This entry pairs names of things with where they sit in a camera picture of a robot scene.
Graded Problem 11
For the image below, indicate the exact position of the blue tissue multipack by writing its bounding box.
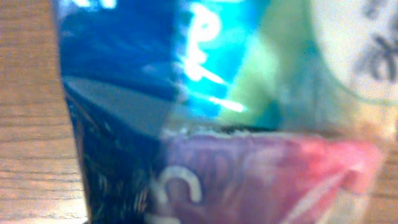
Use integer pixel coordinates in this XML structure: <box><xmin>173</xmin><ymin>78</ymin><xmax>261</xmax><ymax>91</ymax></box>
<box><xmin>52</xmin><ymin>0</ymin><xmax>397</xmax><ymax>224</ymax></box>

